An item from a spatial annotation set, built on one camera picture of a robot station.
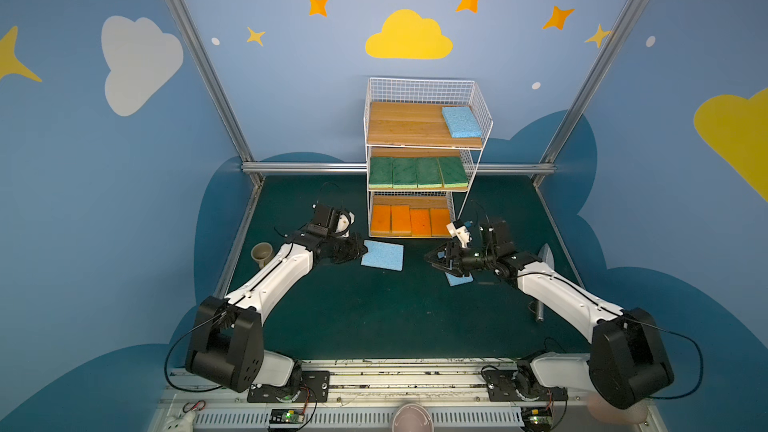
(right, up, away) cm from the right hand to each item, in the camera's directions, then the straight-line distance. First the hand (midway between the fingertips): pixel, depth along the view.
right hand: (431, 259), depth 80 cm
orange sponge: (-14, +9, +25) cm, 30 cm away
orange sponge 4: (+7, +10, +26) cm, 29 cm away
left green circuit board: (-37, -37, -9) cm, 53 cm away
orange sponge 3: (0, +9, +25) cm, 26 cm away
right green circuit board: (+25, -38, -8) cm, 46 cm away
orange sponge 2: (-7, +9, +27) cm, 29 cm away
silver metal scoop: (+41, -3, +18) cm, 45 cm away
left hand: (-17, +3, +4) cm, 18 cm away
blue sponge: (-13, 0, +5) cm, 14 cm away
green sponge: (-14, +24, +7) cm, 29 cm away
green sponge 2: (-7, +24, +6) cm, 26 cm away
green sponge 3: (0, +24, +6) cm, 25 cm away
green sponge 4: (+7, +24, +6) cm, 26 cm away
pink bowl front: (-6, -36, -10) cm, 38 cm away
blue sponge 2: (+10, -9, +13) cm, 19 cm away
